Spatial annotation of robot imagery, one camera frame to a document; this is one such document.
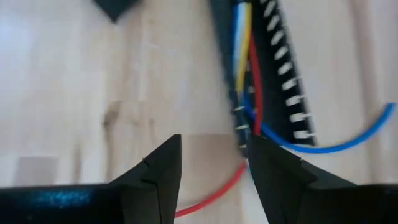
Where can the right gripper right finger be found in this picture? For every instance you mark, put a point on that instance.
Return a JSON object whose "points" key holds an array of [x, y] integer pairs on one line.
{"points": [[311, 205]]}

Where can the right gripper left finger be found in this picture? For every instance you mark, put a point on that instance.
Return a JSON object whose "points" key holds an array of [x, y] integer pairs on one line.
{"points": [[124, 205]]}

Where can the flat black duct cover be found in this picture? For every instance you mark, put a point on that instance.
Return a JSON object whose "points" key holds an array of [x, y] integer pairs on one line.
{"points": [[116, 7]]}

